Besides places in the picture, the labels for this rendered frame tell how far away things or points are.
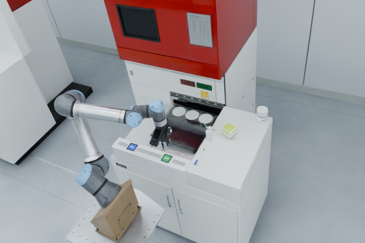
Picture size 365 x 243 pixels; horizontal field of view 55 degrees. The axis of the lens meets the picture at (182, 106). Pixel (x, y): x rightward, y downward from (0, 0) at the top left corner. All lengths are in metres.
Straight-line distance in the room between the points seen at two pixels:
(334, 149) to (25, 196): 2.94
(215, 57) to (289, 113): 1.84
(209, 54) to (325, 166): 1.71
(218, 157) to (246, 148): 0.18
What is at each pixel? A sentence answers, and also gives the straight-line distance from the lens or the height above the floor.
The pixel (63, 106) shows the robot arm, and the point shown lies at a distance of 1.91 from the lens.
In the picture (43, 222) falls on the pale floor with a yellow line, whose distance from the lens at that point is 3.46.
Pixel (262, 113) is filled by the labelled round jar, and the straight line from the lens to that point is 2.32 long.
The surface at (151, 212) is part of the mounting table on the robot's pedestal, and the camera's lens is 2.18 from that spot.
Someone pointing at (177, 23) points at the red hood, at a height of 1.61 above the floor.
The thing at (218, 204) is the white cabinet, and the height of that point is 0.74.
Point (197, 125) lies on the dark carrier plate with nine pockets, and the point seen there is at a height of 0.90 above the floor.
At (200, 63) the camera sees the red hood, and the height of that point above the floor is 1.33.
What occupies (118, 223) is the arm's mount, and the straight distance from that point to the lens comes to 2.07.
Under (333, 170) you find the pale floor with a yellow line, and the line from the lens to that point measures 3.45.
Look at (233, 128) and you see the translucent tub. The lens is 2.25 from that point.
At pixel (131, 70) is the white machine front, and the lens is 2.77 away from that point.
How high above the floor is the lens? 2.64
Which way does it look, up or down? 41 degrees down
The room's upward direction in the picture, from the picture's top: 9 degrees counter-clockwise
